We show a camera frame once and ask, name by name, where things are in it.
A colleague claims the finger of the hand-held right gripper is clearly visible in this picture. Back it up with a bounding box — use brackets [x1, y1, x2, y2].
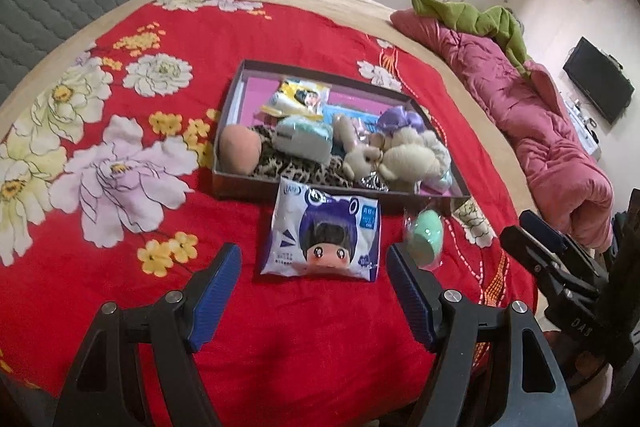
[500, 225, 599, 306]
[519, 209, 608, 280]

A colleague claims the green makeup sponge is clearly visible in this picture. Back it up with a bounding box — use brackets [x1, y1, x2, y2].
[402, 207, 446, 270]

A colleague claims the grey cardboard box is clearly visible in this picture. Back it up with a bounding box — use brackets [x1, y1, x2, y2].
[212, 59, 471, 199]

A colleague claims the pink quilt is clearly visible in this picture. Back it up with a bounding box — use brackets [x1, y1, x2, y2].
[390, 9, 615, 250]

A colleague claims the pink book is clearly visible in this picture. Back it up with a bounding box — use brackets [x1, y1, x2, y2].
[240, 74, 426, 132]

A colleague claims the black television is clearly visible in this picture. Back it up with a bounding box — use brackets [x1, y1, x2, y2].
[562, 37, 636, 125]

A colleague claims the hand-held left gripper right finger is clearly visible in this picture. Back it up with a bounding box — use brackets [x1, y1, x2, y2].
[387, 242, 576, 427]

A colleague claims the green blanket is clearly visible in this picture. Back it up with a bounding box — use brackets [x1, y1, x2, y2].
[411, 0, 533, 68]

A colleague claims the white purple cartoon tissue packet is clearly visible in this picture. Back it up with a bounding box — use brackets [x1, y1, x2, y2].
[259, 177, 382, 283]

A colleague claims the mint floral tissue pack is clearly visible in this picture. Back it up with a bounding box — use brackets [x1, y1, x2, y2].
[275, 116, 333, 162]

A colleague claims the yellow white packet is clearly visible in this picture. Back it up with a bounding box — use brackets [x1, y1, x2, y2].
[262, 79, 331, 118]

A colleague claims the beige makeup sponge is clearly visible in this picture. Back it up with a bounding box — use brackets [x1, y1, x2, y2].
[220, 124, 263, 175]

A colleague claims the leopard print scrunchie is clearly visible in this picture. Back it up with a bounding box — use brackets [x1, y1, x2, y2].
[250, 127, 361, 188]

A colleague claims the white television cabinet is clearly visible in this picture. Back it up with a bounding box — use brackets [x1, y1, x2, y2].
[565, 94, 603, 158]

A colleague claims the red floral blanket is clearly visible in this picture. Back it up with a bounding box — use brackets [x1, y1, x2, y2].
[0, 0, 543, 427]

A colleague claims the purple satin scrunchie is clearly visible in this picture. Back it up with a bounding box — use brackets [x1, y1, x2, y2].
[376, 104, 426, 132]

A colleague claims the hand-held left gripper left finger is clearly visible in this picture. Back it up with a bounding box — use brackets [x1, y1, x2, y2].
[52, 242, 243, 427]

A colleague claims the cream plush rabbit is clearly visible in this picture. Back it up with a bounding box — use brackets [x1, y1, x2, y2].
[332, 113, 451, 194]

